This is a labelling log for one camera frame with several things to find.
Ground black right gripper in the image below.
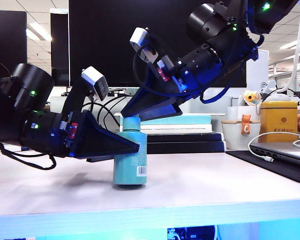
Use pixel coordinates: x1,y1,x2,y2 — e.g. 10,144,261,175
121,54,202,122

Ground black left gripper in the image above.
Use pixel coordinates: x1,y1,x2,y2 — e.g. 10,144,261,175
52,109,140,164

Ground teal sprayer bottle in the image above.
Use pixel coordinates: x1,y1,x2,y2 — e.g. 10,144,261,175
113,116,148,187

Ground teal monitor stand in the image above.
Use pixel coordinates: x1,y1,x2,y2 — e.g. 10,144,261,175
124,87,141,97

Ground teal book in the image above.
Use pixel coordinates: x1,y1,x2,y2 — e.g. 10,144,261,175
119,115,212,127

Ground black book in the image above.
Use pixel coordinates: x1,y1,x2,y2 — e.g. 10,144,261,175
146,132,225,144
147,141,227,155

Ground white book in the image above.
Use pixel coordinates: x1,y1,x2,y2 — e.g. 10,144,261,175
139,124,213,135

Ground white round cup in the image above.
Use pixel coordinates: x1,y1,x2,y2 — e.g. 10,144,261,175
221,120,261,151

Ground large black AOC monitor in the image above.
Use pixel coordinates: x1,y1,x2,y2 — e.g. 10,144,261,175
68,0,248,88

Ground orange cat figurine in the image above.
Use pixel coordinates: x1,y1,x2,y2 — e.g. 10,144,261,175
240,114,252,136

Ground sunflower plush toy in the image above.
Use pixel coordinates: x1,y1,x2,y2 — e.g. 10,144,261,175
237,89,263,108

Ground white partition panel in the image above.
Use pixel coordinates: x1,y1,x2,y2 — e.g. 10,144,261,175
246,49,270,98

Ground narrow black monitor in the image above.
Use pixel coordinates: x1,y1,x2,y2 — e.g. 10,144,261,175
50,12,70,87

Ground yellow tin box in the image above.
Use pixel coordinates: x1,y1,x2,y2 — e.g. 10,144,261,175
259,100,298,143

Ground dark equipment under table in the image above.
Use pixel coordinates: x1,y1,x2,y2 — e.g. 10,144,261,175
166,225,217,240

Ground ceiling light panel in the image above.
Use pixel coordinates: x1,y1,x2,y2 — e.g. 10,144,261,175
26,22,53,42

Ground grey laptop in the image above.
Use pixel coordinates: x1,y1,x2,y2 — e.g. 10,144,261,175
248,139,300,169

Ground wide black monitor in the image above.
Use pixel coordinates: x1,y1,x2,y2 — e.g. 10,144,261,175
0,10,28,76

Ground black looped cable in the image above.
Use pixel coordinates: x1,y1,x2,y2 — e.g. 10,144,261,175
82,96,121,131

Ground black right camera cable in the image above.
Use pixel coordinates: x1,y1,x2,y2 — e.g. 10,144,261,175
132,44,183,95

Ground black left camera bracket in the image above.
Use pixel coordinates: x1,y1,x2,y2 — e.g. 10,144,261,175
62,79,95,116

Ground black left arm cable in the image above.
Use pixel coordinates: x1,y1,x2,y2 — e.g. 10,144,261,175
0,142,58,171

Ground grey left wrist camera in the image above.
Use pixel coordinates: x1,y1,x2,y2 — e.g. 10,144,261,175
80,66,110,102

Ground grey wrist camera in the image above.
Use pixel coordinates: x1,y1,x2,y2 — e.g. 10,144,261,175
80,66,110,102
129,26,159,64

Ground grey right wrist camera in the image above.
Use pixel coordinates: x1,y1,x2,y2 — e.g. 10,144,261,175
129,26,159,64

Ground white charging cable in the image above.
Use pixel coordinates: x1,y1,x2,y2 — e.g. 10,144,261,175
247,131,300,163

